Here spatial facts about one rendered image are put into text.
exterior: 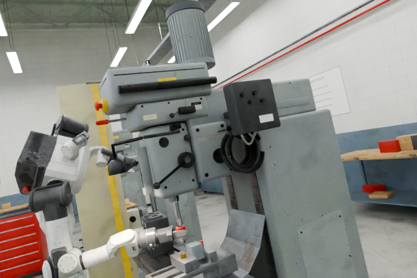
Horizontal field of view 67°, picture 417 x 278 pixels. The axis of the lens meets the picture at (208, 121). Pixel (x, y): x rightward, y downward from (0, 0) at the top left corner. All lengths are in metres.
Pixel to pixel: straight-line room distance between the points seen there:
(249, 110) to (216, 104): 0.27
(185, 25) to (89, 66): 9.49
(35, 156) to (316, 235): 1.36
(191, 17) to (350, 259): 1.42
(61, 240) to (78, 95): 1.89
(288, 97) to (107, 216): 2.10
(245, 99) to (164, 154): 0.42
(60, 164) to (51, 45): 9.61
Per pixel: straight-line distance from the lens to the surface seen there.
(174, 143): 1.39
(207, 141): 1.43
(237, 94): 1.25
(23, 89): 10.74
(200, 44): 1.56
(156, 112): 1.36
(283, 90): 1.74
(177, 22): 1.61
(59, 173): 1.61
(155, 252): 1.85
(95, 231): 3.18
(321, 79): 6.29
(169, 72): 1.41
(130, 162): 2.08
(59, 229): 1.54
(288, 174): 1.53
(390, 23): 5.52
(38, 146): 1.69
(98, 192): 3.15
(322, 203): 1.68
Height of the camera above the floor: 1.51
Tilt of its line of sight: 4 degrees up
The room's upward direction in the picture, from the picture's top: 12 degrees counter-clockwise
